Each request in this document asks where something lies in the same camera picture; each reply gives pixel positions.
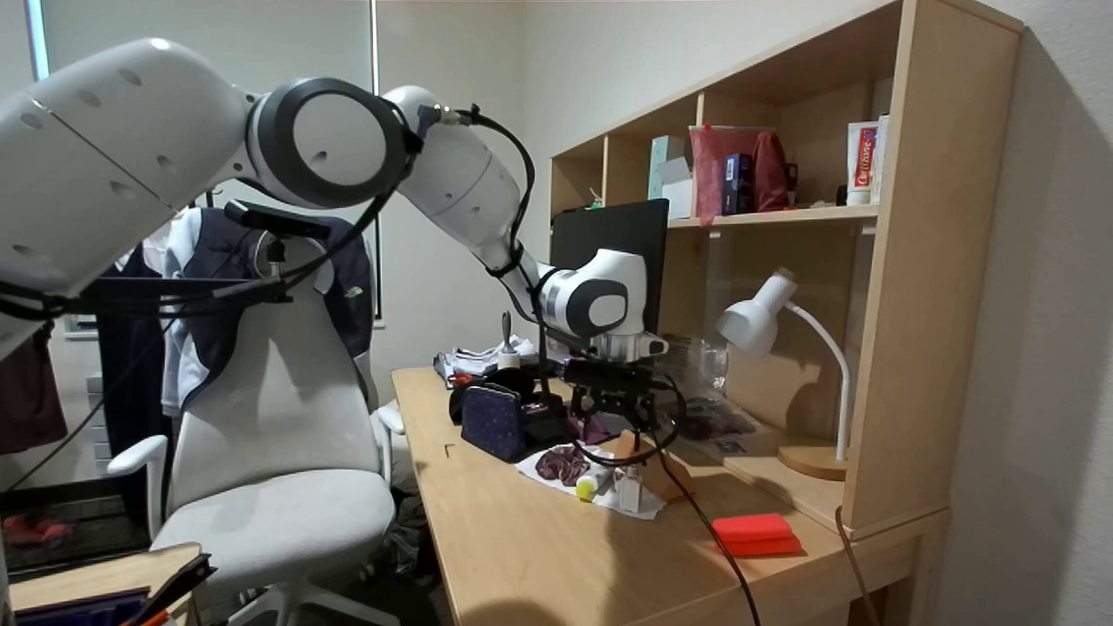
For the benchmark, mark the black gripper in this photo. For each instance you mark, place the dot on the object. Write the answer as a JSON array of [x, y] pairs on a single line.
[[619, 385]]

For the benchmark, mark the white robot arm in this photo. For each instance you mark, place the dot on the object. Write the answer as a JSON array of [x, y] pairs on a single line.
[[115, 150]]

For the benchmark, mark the maroon scrunchie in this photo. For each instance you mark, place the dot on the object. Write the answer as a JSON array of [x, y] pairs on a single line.
[[562, 465]]

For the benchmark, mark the white tube yellow cap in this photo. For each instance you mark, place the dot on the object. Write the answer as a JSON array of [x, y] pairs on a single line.
[[584, 488]]

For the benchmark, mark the black cap with logo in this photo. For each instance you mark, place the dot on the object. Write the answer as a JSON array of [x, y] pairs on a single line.
[[544, 420]]

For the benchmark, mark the clear bag with red contents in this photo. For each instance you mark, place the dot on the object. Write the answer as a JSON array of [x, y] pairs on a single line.
[[544, 473]]

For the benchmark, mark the pink clutter pile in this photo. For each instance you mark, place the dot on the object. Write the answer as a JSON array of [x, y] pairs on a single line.
[[480, 364]]

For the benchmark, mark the red plastic object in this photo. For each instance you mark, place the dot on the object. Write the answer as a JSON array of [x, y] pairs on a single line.
[[756, 537]]

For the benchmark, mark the white desk lamp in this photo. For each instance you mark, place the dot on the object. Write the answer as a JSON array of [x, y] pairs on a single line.
[[760, 313]]

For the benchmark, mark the black computer monitor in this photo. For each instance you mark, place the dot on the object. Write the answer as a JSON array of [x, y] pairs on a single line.
[[612, 231]]

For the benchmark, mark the green white book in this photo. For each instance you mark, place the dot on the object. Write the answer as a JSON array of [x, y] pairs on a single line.
[[664, 176]]

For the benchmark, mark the wooden shelf unit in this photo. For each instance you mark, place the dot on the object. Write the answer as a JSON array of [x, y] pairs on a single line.
[[927, 291]]

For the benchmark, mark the white office chair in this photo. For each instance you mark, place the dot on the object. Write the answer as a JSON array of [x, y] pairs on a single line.
[[279, 465]]

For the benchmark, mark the white picture box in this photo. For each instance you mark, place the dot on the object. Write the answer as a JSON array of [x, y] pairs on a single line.
[[866, 161]]

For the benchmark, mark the dark hanging jacket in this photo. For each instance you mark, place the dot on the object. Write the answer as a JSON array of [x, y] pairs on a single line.
[[221, 264]]

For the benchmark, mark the wooden tray with black items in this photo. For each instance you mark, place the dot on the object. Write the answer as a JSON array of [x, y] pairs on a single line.
[[106, 579]]

